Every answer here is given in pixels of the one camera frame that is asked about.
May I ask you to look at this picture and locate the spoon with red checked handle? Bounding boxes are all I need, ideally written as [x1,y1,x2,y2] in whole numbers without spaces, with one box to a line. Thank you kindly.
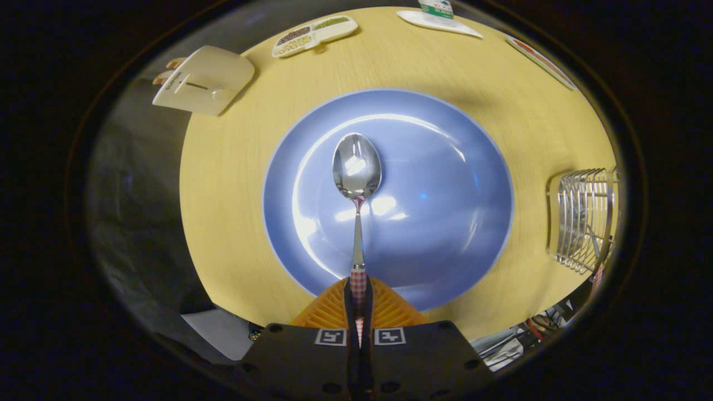
[333,133,383,349]

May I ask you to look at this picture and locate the pale floor clutter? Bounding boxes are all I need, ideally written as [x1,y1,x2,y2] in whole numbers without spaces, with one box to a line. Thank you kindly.
[471,290,597,373]

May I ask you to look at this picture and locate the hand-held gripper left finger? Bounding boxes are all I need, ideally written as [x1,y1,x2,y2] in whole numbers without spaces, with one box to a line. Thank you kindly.
[240,277,358,401]

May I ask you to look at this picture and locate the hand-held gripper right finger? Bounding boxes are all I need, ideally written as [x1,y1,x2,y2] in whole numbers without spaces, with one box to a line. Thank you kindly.
[359,277,496,401]

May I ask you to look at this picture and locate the cream toaster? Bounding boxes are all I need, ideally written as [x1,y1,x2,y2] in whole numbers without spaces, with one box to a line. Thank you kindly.
[152,45,256,117]

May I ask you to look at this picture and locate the metal wire drain basket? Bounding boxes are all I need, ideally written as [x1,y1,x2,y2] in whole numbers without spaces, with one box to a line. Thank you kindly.
[546,166,620,275]

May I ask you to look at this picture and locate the pale green plate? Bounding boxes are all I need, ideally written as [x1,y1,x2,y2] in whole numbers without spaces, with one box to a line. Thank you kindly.
[505,35,576,91]

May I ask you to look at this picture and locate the clear water bottle green cap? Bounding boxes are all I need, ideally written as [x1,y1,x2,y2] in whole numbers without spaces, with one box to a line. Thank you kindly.
[419,0,455,20]

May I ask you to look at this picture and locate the blue plate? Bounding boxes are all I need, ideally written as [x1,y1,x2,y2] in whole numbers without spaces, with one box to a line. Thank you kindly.
[262,88,514,312]

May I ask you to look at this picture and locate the white square coaster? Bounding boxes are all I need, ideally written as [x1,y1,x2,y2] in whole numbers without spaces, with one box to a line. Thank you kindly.
[397,10,484,39]

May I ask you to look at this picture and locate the white sheet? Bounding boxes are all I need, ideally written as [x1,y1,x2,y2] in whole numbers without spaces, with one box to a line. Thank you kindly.
[181,308,254,361]

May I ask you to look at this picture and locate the white divided grain dish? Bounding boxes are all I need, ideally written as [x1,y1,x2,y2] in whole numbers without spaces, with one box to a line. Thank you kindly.
[271,15,359,58]

